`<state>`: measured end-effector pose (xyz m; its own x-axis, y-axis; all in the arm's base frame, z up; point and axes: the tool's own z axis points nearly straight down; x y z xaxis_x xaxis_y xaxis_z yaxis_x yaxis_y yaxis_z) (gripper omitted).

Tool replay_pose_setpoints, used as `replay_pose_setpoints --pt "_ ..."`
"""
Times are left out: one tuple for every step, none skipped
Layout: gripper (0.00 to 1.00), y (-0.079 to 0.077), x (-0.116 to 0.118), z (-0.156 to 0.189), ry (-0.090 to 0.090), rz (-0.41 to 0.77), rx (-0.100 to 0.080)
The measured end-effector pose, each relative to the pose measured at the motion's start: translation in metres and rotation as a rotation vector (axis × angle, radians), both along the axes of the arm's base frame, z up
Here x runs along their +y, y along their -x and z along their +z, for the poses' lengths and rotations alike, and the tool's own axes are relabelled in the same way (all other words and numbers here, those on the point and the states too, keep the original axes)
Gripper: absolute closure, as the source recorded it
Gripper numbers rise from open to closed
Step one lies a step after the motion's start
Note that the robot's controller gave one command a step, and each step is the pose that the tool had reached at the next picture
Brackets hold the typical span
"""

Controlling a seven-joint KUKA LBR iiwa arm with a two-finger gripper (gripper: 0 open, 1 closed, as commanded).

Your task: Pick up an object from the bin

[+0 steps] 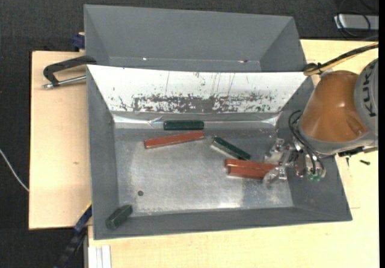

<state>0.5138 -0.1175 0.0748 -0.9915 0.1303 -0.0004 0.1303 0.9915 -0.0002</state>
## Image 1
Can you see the red-brown flat block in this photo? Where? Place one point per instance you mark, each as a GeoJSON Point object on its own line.
{"type": "Point", "coordinates": [249, 163]}
{"type": "Point", "coordinates": [245, 173]}
{"type": "Point", "coordinates": [174, 139]}

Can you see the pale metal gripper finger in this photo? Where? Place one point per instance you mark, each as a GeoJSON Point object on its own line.
{"type": "Point", "coordinates": [275, 177]}
{"type": "Point", "coordinates": [274, 150]}

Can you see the grey metal bin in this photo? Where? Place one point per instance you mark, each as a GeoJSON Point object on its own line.
{"type": "Point", "coordinates": [186, 182]}

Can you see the dark green flat block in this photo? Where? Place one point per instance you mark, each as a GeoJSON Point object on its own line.
{"type": "Point", "coordinates": [118, 216]}
{"type": "Point", "coordinates": [231, 148]}
{"type": "Point", "coordinates": [183, 125]}

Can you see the pale wood board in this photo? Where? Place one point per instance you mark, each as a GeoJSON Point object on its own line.
{"type": "Point", "coordinates": [58, 146]}

